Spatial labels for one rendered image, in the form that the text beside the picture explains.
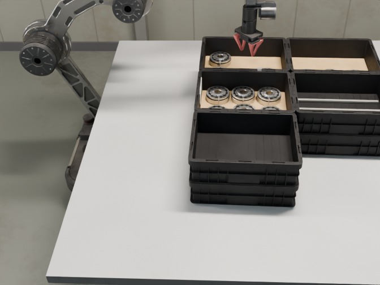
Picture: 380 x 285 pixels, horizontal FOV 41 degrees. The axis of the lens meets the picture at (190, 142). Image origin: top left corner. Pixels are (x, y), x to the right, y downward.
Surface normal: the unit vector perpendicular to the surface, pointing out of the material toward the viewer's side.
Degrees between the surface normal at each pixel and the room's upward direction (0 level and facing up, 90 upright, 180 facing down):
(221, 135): 0
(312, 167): 0
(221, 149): 0
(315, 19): 90
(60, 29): 90
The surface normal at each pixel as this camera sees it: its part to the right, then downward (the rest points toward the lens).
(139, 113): -0.03, -0.76
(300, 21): -0.05, 0.65
